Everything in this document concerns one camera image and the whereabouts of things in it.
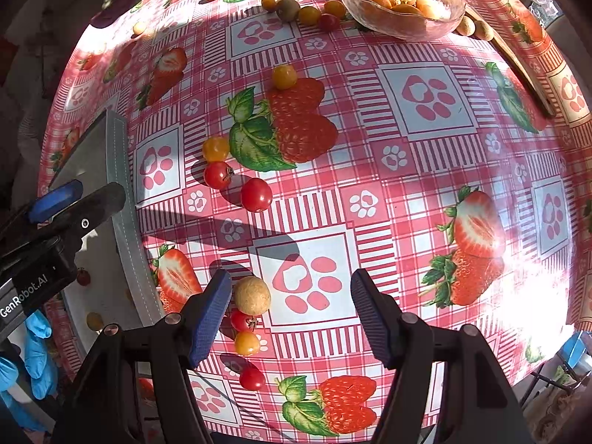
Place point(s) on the wooden board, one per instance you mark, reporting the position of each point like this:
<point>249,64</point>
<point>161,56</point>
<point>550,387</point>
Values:
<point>513,62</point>

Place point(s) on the orange cherry tomato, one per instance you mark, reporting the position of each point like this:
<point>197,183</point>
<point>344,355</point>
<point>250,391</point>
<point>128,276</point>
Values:
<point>334,8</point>

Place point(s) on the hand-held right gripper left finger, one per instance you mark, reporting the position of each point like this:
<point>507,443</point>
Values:
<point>210,319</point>

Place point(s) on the clear glass bowl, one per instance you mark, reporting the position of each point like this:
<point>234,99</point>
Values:
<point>407,27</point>

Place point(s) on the red cherry tomato with stem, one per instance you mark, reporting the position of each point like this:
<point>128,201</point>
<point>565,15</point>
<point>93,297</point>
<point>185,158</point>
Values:
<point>218,175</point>

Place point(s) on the blue plastic object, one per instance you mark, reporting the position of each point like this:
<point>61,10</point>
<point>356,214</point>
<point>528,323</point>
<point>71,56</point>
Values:
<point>573,349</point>

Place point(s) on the strawberry print plastic tablecloth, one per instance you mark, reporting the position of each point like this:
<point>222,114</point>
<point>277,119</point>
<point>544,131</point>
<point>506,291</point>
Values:
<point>370,171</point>

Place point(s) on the person's left hand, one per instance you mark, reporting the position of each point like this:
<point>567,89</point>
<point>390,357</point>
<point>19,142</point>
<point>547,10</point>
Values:
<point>40,356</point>

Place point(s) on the dark green cherry tomato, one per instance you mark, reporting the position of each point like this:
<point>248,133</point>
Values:
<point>287,9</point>

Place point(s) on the grey rimmed cardboard tray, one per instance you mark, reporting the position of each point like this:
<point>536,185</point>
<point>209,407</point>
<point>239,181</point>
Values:
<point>118,171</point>

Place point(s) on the yellow cherry tomato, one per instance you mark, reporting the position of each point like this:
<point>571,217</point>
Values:
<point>309,15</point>
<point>95,321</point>
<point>216,148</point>
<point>284,76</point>
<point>246,343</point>

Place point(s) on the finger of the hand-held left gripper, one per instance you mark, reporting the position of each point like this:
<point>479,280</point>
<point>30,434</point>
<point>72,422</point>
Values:
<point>99,206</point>
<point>55,199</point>

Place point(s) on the amber cherry tomato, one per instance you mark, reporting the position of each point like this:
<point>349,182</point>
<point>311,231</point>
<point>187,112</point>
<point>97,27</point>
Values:
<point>271,2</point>

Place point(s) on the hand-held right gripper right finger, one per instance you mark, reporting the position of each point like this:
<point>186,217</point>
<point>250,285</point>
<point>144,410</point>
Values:
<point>374,319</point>

